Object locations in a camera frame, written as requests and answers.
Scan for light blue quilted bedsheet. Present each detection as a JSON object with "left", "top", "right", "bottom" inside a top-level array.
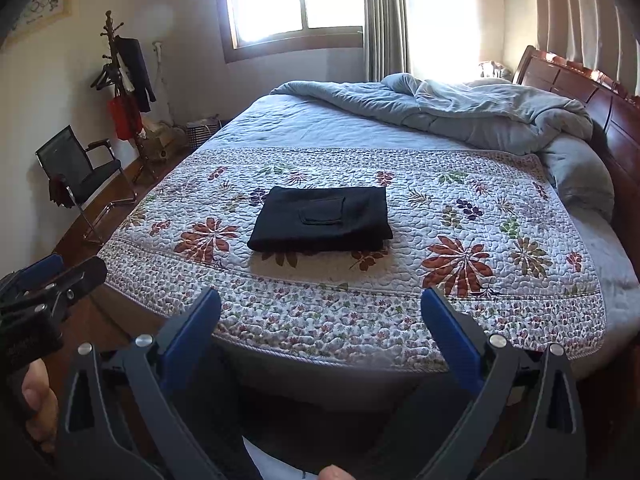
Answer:
[{"left": 212, "top": 92, "right": 640, "bottom": 381}]

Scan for striped basket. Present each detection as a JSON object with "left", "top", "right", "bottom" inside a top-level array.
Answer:
[{"left": 186, "top": 117, "right": 222, "bottom": 150}]

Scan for black coat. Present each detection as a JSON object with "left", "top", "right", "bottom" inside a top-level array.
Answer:
[{"left": 117, "top": 37, "right": 157, "bottom": 113}]

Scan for black mesh office chair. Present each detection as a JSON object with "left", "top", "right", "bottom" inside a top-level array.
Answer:
[{"left": 35, "top": 125, "right": 138, "bottom": 246}]

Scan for grey-blue duvet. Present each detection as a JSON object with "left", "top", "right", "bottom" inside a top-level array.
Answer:
[{"left": 270, "top": 72, "right": 616, "bottom": 223}]

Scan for wooden coat rack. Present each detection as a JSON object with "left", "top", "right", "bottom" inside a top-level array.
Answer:
[{"left": 90, "top": 10, "right": 161, "bottom": 186}]

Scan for person's left hand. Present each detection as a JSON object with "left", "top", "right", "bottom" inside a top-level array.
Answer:
[{"left": 20, "top": 359, "right": 61, "bottom": 455}]

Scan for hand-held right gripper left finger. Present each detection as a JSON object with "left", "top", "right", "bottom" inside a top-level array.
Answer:
[{"left": 54, "top": 287, "right": 226, "bottom": 480}]

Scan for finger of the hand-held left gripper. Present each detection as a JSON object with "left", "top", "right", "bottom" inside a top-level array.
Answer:
[
  {"left": 46, "top": 257, "right": 109, "bottom": 312},
  {"left": 0, "top": 254, "right": 66, "bottom": 297}
]

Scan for dark red cloth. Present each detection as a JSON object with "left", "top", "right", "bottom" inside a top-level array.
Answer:
[{"left": 48, "top": 175, "right": 73, "bottom": 209}]

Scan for wooden bed headboard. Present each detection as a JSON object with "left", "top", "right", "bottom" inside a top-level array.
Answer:
[{"left": 512, "top": 45, "right": 640, "bottom": 261}]

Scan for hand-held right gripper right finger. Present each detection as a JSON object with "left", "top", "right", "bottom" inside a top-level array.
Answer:
[{"left": 415, "top": 287, "right": 587, "bottom": 480}]

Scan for small patterned pillow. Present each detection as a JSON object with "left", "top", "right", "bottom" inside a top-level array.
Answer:
[{"left": 479, "top": 60, "right": 513, "bottom": 81}]

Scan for black pants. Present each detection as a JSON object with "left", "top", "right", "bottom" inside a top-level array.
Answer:
[{"left": 247, "top": 186, "right": 394, "bottom": 254}]

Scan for red bag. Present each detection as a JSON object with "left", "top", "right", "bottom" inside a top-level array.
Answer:
[{"left": 109, "top": 87, "right": 143, "bottom": 142}]

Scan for beige bag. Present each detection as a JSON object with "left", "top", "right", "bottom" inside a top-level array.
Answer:
[{"left": 144, "top": 120, "right": 187, "bottom": 163}]

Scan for wall poster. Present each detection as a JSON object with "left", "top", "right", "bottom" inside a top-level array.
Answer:
[{"left": 0, "top": 0, "right": 76, "bottom": 51}]

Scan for floral quilted bedspread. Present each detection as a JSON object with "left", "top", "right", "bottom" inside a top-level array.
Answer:
[{"left": 97, "top": 147, "right": 607, "bottom": 373}]

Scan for grey curtain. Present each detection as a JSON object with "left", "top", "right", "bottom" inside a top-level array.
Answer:
[{"left": 361, "top": 0, "right": 412, "bottom": 83}]

